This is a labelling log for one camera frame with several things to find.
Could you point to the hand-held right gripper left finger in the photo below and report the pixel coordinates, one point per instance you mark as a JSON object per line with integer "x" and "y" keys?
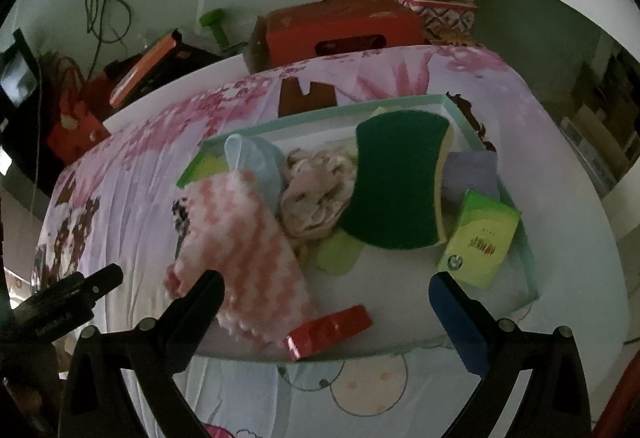
{"x": 192, "y": 323}

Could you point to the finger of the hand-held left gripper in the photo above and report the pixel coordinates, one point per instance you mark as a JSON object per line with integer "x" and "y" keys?
{"x": 97, "y": 280}

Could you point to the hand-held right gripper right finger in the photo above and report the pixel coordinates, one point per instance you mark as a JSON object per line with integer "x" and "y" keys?
{"x": 457, "y": 323}

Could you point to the shallow teal cardboard box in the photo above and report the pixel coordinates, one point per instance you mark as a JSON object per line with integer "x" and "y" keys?
{"x": 395, "y": 278}

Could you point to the green tissue packet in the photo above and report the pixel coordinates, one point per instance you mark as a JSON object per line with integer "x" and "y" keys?
{"x": 480, "y": 243}

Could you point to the pink white wavy cloth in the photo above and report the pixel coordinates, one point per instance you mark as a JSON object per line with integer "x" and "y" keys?
{"x": 240, "y": 238}

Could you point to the red tape roll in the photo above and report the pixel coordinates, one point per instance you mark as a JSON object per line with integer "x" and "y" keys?
{"x": 330, "y": 328}

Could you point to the light green cloth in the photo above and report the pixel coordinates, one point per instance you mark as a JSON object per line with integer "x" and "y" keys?
{"x": 337, "y": 258}

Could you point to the purple cloth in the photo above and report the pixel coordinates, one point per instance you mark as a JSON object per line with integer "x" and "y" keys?
{"x": 470, "y": 172}

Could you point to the large green yellow sponge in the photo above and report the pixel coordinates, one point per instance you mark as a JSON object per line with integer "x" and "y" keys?
{"x": 395, "y": 178}

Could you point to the light blue face mask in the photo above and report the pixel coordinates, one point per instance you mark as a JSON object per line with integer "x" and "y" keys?
{"x": 255, "y": 162}

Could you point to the pink floral cloth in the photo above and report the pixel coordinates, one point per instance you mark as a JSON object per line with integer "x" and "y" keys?
{"x": 315, "y": 198}

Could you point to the printed blanket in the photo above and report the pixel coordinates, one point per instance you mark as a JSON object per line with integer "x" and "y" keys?
{"x": 150, "y": 157}

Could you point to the red gift bag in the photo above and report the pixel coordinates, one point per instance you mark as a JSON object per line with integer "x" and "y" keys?
{"x": 75, "y": 127}

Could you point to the black monitor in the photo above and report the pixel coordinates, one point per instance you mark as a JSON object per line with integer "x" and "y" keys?
{"x": 17, "y": 82}

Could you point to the flat orange box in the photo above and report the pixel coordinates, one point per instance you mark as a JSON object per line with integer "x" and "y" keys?
{"x": 145, "y": 67}

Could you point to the brown cardboard box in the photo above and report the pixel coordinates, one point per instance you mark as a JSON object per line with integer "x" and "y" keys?
{"x": 595, "y": 127}

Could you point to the black box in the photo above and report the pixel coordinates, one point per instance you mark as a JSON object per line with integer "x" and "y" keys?
{"x": 195, "y": 60}

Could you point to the green dumbbell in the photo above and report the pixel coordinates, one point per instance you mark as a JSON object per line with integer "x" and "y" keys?
{"x": 212, "y": 20}

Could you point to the patterned tin box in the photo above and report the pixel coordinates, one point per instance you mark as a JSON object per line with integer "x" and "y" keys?
{"x": 440, "y": 17}

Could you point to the red cardboard box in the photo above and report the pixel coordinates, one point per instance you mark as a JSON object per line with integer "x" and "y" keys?
{"x": 330, "y": 27}

